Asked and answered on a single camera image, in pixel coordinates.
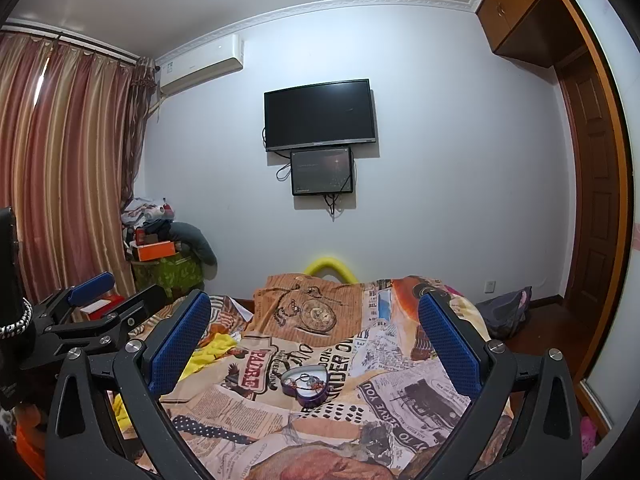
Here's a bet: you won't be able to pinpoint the white air conditioner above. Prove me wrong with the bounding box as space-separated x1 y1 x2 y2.
157 34 245 97

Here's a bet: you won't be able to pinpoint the dark backpack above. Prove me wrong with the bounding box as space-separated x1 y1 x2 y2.
475 286 533 341

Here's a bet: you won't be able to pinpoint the black monitor cable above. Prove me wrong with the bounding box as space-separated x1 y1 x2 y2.
322 192 346 221

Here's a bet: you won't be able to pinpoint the wooden door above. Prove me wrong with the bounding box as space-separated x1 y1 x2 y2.
554 47 623 376

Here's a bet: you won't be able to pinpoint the pile of clothes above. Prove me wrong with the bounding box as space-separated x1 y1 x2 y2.
121 197 176 233

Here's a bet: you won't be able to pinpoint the pink slippers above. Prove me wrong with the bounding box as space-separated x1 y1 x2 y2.
580 417 598 458

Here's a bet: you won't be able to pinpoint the purple heart-shaped tin box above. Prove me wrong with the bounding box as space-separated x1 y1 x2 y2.
280 365 329 409

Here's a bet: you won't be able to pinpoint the black white braided cord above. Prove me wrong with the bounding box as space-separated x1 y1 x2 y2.
0 297 33 342

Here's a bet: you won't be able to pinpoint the grey plush pillow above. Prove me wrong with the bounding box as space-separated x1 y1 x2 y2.
167 221 219 266

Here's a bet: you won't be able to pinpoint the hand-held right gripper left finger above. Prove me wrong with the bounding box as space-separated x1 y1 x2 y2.
45 289 213 480

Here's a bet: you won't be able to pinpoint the wooden overhead cabinet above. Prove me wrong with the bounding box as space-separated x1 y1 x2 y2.
475 0 576 67

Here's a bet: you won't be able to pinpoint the small wall monitor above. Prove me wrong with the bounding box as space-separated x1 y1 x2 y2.
291 146 355 197

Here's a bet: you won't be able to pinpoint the striped curtain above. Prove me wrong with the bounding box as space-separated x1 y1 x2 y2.
0 27 156 306

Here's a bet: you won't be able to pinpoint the yellow cloth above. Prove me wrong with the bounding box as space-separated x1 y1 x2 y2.
180 332 238 381

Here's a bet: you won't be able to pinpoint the printed blanket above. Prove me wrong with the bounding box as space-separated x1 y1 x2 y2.
112 272 516 480

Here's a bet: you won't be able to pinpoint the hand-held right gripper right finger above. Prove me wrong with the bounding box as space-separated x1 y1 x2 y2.
400 291 586 480

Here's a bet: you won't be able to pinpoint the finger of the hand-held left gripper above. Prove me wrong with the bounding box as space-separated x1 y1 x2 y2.
31 271 117 328
45 284 166 354

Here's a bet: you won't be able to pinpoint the orange box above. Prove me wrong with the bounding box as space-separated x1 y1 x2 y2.
131 241 179 262

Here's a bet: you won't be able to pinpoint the black wall television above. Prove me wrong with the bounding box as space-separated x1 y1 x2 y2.
263 79 377 152

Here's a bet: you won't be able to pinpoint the yellow foam tube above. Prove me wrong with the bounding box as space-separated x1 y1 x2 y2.
305 255 358 286

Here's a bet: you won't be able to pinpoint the red box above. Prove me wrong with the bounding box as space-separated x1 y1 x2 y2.
75 295 126 321

